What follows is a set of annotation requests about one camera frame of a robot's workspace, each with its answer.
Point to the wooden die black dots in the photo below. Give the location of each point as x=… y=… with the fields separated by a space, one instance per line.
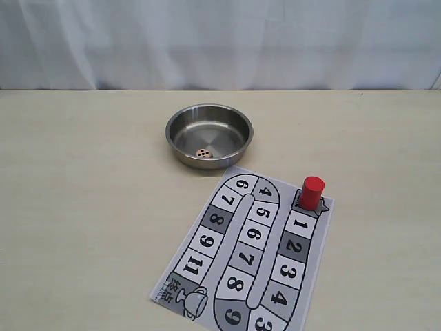
x=204 y=153

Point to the red cylinder game piece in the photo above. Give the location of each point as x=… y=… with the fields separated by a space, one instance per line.
x=312 y=190

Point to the stainless steel round bowl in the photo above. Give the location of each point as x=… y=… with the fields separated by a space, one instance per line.
x=223 y=130

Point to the printed number board sheet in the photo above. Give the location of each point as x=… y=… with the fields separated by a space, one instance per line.
x=250 y=260

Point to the white background curtain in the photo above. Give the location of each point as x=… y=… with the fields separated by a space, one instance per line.
x=220 y=45

